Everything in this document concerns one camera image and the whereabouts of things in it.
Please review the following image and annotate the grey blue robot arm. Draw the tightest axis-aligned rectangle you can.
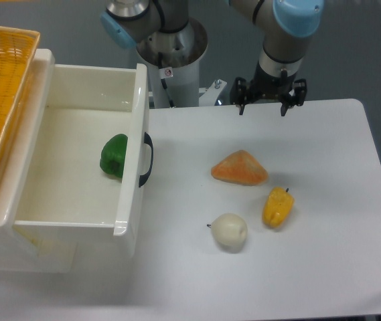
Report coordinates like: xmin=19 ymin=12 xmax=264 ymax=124
xmin=100 ymin=1 xmax=324 ymax=114

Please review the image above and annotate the white pear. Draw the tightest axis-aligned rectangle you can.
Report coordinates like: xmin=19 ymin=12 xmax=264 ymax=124
xmin=206 ymin=213 xmax=248 ymax=253

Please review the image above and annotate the green bell pepper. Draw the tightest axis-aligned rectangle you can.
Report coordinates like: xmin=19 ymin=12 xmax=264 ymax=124
xmin=99 ymin=134 xmax=128 ymax=179

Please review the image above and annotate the white top drawer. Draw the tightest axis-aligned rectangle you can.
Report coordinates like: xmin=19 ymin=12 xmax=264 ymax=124
xmin=15 ymin=64 xmax=152 ymax=256

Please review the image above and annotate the white metal bracket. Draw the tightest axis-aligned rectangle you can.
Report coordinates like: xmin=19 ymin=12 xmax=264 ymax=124
xmin=199 ymin=79 xmax=227 ymax=107

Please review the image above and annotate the white drawer cabinet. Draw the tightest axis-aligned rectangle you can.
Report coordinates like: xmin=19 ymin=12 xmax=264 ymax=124
xmin=0 ymin=49 xmax=76 ymax=273

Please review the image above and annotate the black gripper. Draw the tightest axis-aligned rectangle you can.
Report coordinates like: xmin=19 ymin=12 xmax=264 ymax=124
xmin=229 ymin=64 xmax=307 ymax=116

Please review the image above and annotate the orange triangular bread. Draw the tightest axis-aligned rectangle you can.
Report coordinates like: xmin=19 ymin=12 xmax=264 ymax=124
xmin=211 ymin=150 xmax=269 ymax=186

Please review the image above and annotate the yellow woven basket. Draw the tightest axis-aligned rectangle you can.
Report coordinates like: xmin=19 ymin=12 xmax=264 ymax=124
xmin=0 ymin=26 xmax=40 ymax=162

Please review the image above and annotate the yellow bell pepper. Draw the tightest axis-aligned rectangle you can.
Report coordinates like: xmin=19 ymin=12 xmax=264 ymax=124
xmin=261 ymin=187 xmax=295 ymax=229

